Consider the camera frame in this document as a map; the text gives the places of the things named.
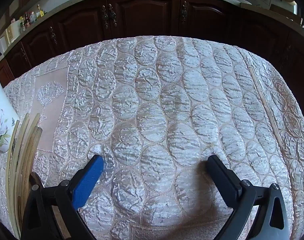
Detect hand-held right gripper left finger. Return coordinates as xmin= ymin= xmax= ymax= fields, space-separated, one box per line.
xmin=20 ymin=154 xmax=105 ymax=240

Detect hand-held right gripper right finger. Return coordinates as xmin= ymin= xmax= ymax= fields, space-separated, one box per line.
xmin=206 ymin=154 xmax=291 ymax=240

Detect wooden chopstick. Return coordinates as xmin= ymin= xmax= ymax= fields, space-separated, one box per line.
xmin=22 ymin=128 xmax=43 ymax=188
xmin=5 ymin=112 xmax=30 ymax=232
xmin=13 ymin=113 xmax=41 ymax=233
xmin=18 ymin=127 xmax=40 ymax=205

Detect floral white utensil holder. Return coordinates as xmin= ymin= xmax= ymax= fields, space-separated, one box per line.
xmin=0 ymin=77 xmax=20 ymax=153

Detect quilted cream tablecloth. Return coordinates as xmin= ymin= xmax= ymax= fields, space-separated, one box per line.
xmin=0 ymin=35 xmax=304 ymax=240

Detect cream countertop appliance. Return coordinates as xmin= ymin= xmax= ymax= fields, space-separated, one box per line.
xmin=6 ymin=26 xmax=15 ymax=43

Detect row of condiment bottles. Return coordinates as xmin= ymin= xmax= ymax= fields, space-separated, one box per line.
xmin=19 ymin=4 xmax=46 ymax=33

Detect dark wooden base cabinets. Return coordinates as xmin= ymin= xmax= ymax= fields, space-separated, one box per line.
xmin=0 ymin=0 xmax=304 ymax=135

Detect wooden cutting board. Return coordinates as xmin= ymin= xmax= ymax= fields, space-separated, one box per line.
xmin=269 ymin=4 xmax=298 ymax=23

